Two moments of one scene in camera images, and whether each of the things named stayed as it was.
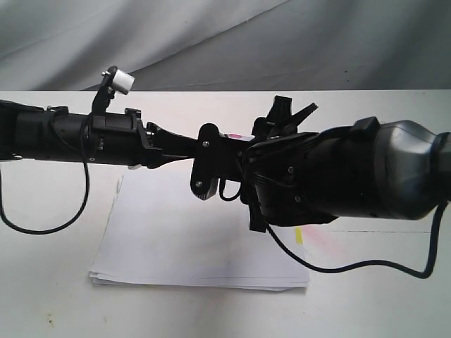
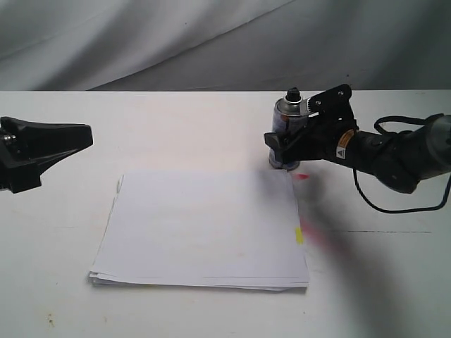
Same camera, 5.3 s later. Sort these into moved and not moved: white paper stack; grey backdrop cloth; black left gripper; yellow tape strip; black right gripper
Moved: black right gripper; black left gripper
Not moved: grey backdrop cloth; yellow tape strip; white paper stack
